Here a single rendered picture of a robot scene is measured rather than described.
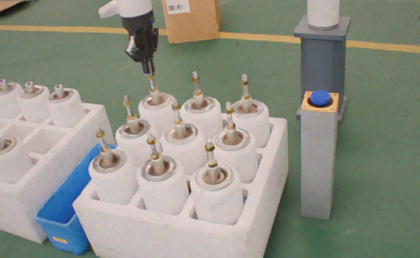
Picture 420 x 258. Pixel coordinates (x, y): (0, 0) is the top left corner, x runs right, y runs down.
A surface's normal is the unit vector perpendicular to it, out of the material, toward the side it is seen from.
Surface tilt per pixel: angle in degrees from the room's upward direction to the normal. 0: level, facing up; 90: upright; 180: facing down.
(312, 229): 0
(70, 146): 90
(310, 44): 90
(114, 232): 90
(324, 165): 90
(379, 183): 0
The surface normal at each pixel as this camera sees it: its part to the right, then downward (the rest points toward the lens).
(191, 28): -0.04, 0.55
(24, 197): 0.92, 0.11
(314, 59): -0.40, 0.55
